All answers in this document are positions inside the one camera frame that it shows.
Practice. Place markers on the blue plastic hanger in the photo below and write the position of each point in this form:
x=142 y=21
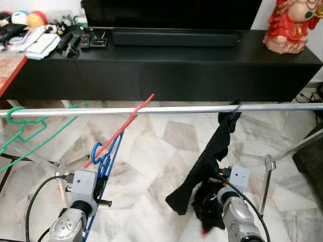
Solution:
x=106 y=161

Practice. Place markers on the red plastic hanger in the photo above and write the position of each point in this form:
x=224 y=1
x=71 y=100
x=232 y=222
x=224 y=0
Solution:
x=116 y=133

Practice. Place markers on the black shirt with red trim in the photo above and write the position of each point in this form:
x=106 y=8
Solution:
x=209 y=212

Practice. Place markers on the green plastic hanger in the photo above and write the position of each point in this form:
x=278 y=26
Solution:
x=50 y=131

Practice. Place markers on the black t-shirt with green print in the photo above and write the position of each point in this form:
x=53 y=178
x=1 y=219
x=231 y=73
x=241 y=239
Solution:
x=212 y=151

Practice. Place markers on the silver metal clothes rack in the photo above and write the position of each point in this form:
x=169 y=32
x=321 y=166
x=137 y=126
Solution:
x=202 y=108

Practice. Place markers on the black remote control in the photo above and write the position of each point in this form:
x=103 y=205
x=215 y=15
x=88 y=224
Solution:
x=69 y=44

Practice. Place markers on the black remote with coloured buttons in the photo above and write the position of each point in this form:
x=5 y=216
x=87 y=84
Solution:
x=85 y=40

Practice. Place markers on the marble table with red edge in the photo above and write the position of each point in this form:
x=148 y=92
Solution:
x=10 y=68

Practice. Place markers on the white papers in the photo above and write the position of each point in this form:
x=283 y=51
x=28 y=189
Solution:
x=40 y=45

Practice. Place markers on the small black white plush toy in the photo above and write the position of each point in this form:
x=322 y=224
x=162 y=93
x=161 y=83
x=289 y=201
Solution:
x=63 y=28

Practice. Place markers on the black soundbar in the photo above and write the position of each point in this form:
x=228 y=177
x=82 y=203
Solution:
x=176 y=38

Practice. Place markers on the small green object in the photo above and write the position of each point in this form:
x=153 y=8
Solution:
x=79 y=20

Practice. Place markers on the black desk device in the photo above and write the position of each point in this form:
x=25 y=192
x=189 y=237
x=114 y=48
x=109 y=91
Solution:
x=11 y=33

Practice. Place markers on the orange yellow ball toy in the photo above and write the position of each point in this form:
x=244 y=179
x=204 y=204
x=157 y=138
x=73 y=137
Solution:
x=38 y=19

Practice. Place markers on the white blue ball toy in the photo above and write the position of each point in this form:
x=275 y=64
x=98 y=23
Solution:
x=20 y=17

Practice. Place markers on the black flat television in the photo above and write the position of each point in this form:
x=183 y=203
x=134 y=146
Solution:
x=171 y=12

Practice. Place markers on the red laughing buddha figurine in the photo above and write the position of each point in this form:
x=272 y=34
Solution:
x=290 y=27

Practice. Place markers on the black white penguin plush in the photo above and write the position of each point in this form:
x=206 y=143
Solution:
x=6 y=19

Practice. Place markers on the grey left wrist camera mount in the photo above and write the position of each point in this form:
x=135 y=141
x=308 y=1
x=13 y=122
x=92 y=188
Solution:
x=83 y=185

